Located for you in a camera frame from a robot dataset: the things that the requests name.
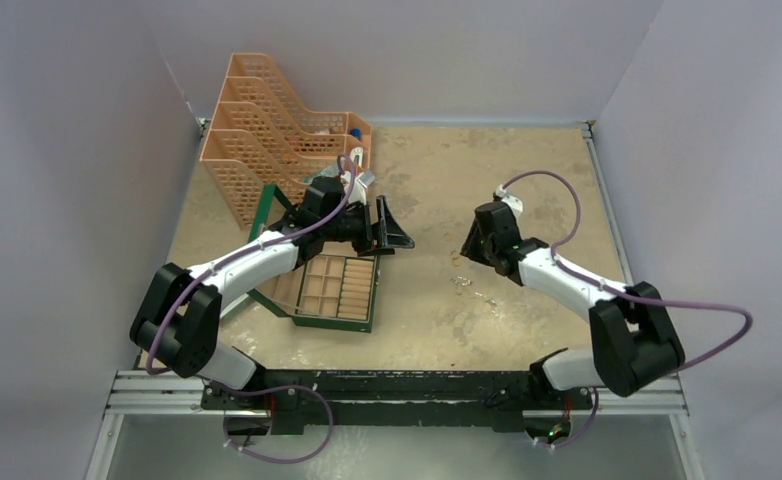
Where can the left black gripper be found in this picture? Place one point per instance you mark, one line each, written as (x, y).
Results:
(391, 236)

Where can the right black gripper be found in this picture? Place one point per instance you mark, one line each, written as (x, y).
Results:
(470, 249)

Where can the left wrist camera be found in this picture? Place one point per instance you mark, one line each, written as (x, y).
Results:
(358, 182)

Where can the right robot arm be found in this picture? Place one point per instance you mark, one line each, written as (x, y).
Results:
(633, 339)

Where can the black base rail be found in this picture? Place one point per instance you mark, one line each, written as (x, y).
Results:
(502, 401)

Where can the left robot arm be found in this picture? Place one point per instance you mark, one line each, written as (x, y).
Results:
(178, 320)

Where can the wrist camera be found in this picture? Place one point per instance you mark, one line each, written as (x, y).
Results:
(358, 182)
(513, 202)

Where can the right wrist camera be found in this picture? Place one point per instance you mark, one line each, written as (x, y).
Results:
(513, 202)

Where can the silver stapler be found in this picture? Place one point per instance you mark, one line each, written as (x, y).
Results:
(357, 155)

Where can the peach mesh file organizer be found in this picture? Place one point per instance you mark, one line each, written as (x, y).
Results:
(261, 133)

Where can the white paper card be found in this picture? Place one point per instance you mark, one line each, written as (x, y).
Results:
(236, 307)

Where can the green jewelry box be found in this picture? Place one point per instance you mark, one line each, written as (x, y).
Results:
(334, 290)

